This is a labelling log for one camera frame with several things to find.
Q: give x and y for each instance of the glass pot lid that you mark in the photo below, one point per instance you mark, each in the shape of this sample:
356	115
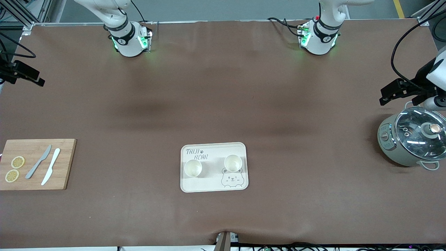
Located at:
418	134

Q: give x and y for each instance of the white plastic knife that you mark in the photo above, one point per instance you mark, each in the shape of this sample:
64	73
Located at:
51	166

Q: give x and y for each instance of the beige bear print tray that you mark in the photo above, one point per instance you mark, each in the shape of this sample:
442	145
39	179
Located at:
214	167

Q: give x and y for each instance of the aluminium frame profile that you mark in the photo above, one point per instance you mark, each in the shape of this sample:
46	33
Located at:
427	12
21	14

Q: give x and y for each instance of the grey plastic knife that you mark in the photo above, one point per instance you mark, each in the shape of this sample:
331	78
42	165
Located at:
38	162

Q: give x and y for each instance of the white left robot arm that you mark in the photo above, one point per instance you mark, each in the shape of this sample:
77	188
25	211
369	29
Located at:
318	40

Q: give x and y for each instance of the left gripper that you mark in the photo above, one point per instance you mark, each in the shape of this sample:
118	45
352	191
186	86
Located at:
418	84

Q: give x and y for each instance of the white IKEA cup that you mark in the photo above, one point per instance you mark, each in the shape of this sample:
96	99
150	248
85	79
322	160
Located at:
193	168
233	163

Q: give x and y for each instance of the brown table cover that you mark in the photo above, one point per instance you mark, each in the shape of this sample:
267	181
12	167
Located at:
223	104

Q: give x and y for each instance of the grey table edge bracket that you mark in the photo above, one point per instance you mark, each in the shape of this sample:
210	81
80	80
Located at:
224	241

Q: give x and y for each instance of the lemon slice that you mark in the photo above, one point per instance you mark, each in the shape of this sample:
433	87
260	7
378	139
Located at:
12	175
17	162

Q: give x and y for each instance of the grey-green electric cooking pot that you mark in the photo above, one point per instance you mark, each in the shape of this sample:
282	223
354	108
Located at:
386	139

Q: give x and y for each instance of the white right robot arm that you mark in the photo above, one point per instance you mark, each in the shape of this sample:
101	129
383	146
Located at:
127	42

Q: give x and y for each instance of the wooden cutting board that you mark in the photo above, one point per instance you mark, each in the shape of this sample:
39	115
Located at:
33	153

